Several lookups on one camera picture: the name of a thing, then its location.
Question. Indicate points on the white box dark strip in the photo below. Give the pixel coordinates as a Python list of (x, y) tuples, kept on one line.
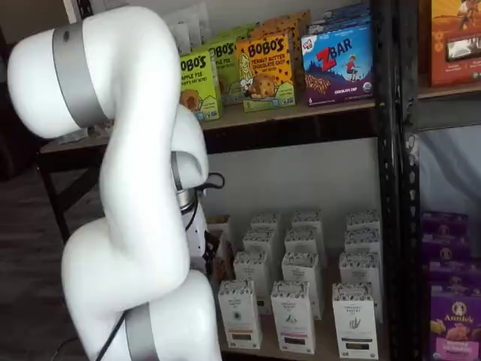
[(362, 240), (355, 327), (359, 269), (362, 220)]

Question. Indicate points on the yellow Bobo's peanut butter box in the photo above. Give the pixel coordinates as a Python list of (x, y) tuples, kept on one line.
[(297, 20), (278, 30), (263, 75)]

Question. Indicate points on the black metal shelving rack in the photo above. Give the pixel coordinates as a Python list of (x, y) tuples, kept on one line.
[(387, 188), (411, 188)]

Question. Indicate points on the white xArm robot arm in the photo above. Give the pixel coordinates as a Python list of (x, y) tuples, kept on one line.
[(131, 188)]

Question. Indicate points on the orange snack box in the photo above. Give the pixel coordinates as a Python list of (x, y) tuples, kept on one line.
[(451, 75)]

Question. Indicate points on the purple Annie's box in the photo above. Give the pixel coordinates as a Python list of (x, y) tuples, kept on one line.
[(447, 246), (443, 223), (454, 331), (451, 274)]

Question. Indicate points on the blue ZBar box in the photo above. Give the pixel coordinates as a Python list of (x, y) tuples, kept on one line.
[(349, 11), (338, 27), (338, 67)]

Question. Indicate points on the white granola bag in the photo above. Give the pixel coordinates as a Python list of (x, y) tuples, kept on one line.
[(180, 37), (199, 22)]

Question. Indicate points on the white box pink strip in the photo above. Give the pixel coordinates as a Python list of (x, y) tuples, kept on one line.
[(306, 220), (293, 323), (300, 269), (304, 240)]

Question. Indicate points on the green Bobo's apple pie box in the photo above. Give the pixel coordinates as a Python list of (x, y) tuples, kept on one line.
[(225, 56), (203, 75)]

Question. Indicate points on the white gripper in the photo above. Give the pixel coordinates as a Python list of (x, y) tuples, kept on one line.
[(199, 237)]

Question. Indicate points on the white box yellow strip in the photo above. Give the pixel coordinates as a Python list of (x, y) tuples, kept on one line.
[(250, 267), (240, 319), (261, 240), (267, 222)]

